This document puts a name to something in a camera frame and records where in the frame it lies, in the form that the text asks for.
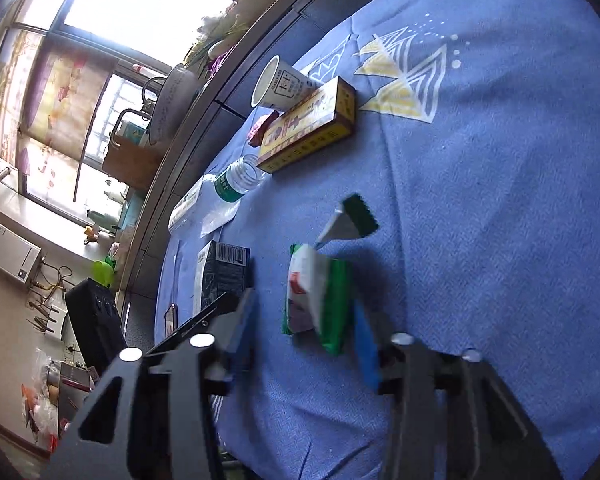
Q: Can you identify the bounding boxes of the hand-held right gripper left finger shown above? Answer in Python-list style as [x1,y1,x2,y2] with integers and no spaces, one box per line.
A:
[45,287,259,480]

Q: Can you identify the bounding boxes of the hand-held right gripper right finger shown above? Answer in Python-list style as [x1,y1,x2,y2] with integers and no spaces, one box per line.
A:
[352,304,563,480]

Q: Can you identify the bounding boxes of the black carton with barcode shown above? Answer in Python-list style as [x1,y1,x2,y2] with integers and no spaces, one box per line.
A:
[196,240,254,313]

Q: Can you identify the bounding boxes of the green white packet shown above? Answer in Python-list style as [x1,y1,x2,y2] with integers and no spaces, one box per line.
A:
[281,243,354,357]

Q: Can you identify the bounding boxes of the clear plastic bottle green label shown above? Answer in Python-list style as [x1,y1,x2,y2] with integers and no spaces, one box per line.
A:
[168,154,267,237]

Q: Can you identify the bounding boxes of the red wrapper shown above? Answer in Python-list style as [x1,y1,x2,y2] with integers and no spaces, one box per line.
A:
[248,113,282,148]

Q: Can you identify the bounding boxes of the long yellow cardboard box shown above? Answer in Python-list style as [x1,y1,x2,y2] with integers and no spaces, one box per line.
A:
[256,76,357,174]

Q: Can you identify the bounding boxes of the white paper cup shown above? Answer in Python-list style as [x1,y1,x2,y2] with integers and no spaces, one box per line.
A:
[251,56,314,112]

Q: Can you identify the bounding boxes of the green grey torn wrapper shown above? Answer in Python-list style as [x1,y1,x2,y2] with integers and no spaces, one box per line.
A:
[316,194,379,250]

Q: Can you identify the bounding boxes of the black box appliance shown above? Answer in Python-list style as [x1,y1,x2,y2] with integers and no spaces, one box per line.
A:
[64,277,129,377]

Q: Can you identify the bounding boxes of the bright green plastic container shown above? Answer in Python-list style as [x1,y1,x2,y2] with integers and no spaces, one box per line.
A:
[91,257,119,289]

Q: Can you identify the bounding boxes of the blue patterned tablecloth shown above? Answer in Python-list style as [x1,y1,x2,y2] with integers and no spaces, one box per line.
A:
[154,0,600,480]

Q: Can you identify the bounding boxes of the wooden cutting board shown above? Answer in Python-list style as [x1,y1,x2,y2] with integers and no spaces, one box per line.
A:
[101,131,164,192]

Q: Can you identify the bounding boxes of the white printed basin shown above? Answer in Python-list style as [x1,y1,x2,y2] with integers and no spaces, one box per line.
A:
[146,63,202,147]

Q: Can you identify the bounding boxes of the white water heater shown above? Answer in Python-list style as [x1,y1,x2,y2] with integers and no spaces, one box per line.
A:
[0,223,47,287]

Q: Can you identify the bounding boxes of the metal kitchen faucet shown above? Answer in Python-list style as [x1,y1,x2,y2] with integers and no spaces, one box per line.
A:
[111,76,167,148]

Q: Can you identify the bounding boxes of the green onions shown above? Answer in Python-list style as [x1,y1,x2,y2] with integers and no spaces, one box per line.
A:
[187,15,253,68]

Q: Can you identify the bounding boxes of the patterned roller blind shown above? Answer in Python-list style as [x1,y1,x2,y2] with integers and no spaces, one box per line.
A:
[0,27,121,203]

